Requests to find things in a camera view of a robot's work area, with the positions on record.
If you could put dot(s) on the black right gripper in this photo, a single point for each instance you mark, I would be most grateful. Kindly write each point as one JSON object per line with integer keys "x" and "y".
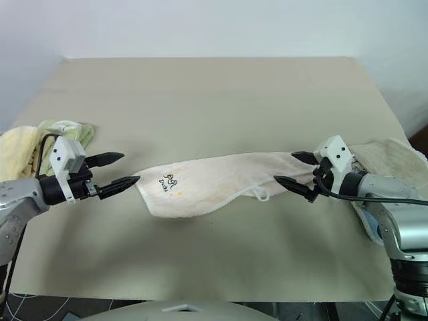
{"x": 326, "y": 180}

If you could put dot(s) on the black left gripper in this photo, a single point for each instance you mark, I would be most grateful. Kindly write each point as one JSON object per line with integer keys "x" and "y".
{"x": 82, "y": 185}

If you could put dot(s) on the pale pink printed towel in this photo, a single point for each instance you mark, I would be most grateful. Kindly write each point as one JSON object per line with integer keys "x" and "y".
{"x": 207, "y": 180}

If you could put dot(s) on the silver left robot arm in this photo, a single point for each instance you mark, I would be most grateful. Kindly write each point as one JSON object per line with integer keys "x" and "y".
{"x": 20, "y": 195}

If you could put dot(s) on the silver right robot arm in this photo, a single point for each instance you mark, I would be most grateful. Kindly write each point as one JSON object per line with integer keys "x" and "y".
{"x": 394, "y": 200}

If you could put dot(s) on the light green cloth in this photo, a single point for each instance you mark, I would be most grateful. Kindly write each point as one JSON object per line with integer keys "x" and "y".
{"x": 77, "y": 130}

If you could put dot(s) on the blue cloth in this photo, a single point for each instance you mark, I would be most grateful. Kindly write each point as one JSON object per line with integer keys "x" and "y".
{"x": 371, "y": 222}

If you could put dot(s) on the cream white towel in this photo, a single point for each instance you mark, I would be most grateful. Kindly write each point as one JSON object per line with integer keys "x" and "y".
{"x": 391, "y": 160}

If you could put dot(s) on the yellow towel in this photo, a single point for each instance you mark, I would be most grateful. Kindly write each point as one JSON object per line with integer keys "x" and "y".
{"x": 16, "y": 147}

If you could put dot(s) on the grey rounded robot body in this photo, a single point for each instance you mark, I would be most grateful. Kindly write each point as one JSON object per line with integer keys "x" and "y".
{"x": 133, "y": 312}

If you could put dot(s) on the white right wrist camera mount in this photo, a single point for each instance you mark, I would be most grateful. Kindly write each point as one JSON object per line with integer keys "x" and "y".
{"x": 336, "y": 148}

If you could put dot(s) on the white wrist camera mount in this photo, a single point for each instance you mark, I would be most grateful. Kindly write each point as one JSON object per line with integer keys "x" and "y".
{"x": 336, "y": 148}
{"x": 61, "y": 154}

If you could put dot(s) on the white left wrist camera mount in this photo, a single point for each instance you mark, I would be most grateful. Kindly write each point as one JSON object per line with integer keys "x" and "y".
{"x": 61, "y": 154}

